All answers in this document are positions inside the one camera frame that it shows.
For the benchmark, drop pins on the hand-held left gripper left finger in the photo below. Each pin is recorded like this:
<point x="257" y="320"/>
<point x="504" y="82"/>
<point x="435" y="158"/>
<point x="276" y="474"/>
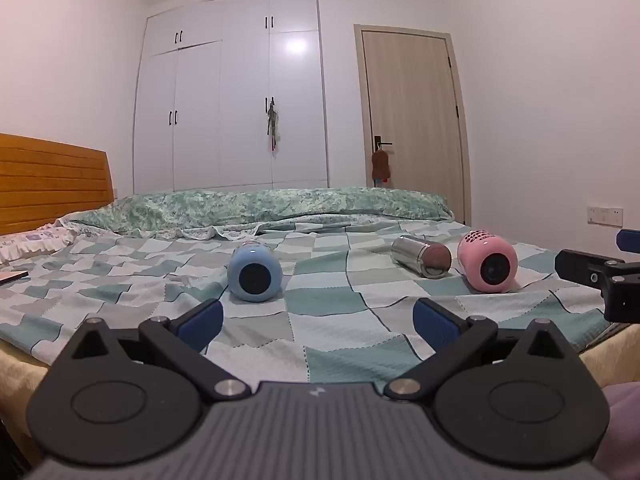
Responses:
<point x="201" y="324"/>

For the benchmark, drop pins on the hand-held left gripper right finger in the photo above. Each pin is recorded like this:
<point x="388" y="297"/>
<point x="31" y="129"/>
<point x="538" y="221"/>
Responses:
<point x="436" y="324"/>

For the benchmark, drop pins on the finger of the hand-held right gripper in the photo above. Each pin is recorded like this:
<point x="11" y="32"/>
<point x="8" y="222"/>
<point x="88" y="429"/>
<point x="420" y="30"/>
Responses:
<point x="629" y="240"/>
<point x="580" y="263"/>

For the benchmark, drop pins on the stainless steel cup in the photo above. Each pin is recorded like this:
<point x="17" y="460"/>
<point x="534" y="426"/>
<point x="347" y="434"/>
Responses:
<point x="422" y="258"/>

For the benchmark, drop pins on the checkered bed blanket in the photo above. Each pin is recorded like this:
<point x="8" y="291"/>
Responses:
<point x="320" y="310"/>

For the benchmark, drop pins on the pink cloth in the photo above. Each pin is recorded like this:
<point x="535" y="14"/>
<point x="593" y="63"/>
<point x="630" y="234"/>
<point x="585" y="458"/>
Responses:
<point x="622" y="420"/>

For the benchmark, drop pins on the green floral quilt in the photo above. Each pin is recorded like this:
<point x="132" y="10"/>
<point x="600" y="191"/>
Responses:
<point x="280" y="207"/>

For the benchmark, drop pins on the brown plush toy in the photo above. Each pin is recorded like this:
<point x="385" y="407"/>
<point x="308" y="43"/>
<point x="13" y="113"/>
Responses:
<point x="380" y="166"/>

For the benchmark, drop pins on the yellow bed sheet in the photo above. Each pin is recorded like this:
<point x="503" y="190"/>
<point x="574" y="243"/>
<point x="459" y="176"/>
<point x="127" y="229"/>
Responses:
<point x="20" y="375"/>

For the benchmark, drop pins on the floral pillow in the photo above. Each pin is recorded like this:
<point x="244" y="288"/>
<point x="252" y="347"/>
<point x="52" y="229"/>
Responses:
<point x="30" y="242"/>

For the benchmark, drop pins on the beige wooden door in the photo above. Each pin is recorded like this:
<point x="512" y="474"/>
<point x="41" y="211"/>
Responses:
<point x="415" y="120"/>

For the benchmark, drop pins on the wooden headboard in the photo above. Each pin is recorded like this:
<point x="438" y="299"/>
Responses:
<point x="50" y="182"/>

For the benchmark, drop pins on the white wardrobe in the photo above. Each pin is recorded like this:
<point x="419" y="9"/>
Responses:
<point x="225" y="110"/>

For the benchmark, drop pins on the white wall socket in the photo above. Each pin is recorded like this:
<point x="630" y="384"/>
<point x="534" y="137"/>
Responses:
<point x="605" y="215"/>

